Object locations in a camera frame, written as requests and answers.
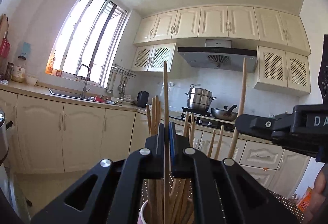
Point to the stack of white dishes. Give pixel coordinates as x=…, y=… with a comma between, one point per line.
x=123, y=99

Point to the white bowl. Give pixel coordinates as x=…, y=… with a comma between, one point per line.
x=31, y=80

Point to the cream upper wall cabinet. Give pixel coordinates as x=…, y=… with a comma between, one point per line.
x=217, y=23

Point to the black electric kettle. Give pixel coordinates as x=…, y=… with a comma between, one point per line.
x=142, y=99

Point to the dark rice cooker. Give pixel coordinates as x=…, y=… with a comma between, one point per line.
x=3, y=137

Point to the small dark jar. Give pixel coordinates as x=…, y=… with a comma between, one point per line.
x=9, y=71

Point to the wall utensil rail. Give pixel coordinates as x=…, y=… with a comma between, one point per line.
x=123, y=72

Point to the round polka-dot table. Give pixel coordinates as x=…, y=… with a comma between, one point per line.
x=289, y=207

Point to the steel wok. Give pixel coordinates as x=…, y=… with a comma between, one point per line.
x=223, y=113

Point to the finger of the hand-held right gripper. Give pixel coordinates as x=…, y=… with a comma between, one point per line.
x=256, y=124

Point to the black range hood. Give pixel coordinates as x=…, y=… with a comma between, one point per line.
x=217, y=56

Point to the wooden cutting board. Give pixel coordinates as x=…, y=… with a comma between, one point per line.
x=3, y=26

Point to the large lattice door cabinet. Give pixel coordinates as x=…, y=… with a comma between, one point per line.
x=281, y=70

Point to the large pale jar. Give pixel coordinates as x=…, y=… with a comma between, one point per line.
x=19, y=70

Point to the orange bottle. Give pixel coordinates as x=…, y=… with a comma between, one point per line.
x=50, y=66

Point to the pink cup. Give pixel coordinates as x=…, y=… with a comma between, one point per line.
x=143, y=216

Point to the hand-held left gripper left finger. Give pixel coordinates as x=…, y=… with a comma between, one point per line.
x=160, y=152

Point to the sliding window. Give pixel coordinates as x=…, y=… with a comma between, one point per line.
x=84, y=39

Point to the bunch of wooden chopsticks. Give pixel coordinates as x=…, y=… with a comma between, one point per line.
x=179, y=201

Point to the black gas stove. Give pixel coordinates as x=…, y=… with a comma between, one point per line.
x=205, y=120

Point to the small red jar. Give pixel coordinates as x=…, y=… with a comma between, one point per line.
x=59, y=72

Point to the cream lower kitchen cabinets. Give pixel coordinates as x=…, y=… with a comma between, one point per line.
x=82, y=131

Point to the steel sink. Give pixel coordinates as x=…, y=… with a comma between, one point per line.
x=66, y=93

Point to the person's right hand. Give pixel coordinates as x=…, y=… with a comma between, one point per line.
x=322, y=188

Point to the blue wall card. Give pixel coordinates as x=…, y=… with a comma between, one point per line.
x=26, y=49

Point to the small lattice door cabinet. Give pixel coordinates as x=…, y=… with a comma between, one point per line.
x=153, y=57

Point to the red utensil holder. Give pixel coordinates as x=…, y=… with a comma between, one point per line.
x=5, y=47

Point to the single wooden chopstick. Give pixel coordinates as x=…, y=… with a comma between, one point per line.
x=166, y=98
x=242, y=85

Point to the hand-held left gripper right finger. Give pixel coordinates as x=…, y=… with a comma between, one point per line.
x=172, y=147

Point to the orange box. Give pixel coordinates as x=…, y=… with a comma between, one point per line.
x=305, y=199

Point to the steel steamer pot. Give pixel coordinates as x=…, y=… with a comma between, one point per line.
x=199, y=99

